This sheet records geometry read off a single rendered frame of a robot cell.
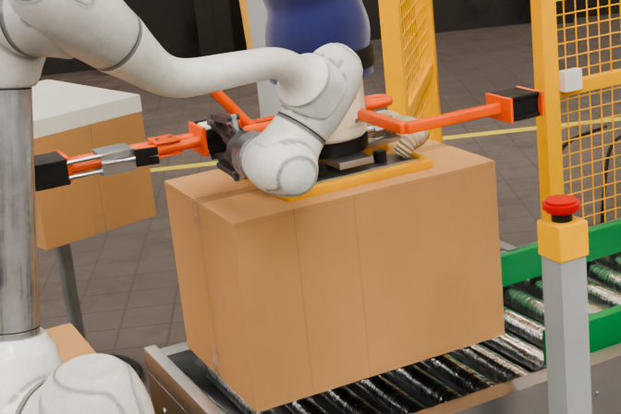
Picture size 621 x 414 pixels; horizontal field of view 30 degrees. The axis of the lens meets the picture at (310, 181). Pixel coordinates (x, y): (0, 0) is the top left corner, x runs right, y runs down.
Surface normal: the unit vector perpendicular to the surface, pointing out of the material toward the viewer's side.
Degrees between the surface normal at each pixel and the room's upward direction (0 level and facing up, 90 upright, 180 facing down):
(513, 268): 90
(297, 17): 74
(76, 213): 90
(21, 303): 88
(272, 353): 90
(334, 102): 100
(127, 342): 0
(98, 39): 121
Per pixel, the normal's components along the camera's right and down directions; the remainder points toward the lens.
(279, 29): -0.70, 0.10
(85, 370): 0.00, -0.95
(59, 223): 0.65, 0.15
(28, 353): 0.55, -0.47
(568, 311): 0.44, 0.20
